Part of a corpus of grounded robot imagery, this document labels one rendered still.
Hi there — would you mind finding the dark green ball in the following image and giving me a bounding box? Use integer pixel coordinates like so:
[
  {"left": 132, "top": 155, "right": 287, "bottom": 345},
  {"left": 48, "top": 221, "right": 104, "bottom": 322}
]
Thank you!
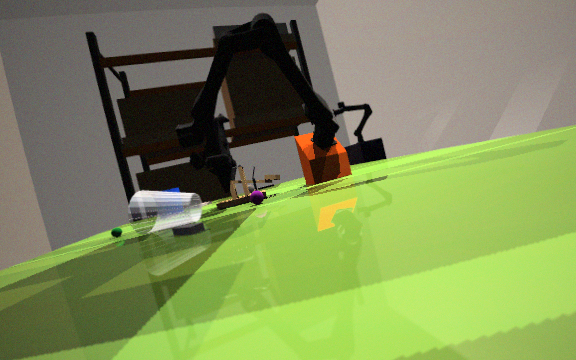
[{"left": 111, "top": 228, "right": 123, "bottom": 237}]

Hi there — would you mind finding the purple ball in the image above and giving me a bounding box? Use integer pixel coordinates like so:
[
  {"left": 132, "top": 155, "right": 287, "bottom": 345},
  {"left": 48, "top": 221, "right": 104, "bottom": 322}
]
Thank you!
[{"left": 250, "top": 191, "right": 264, "bottom": 204}]

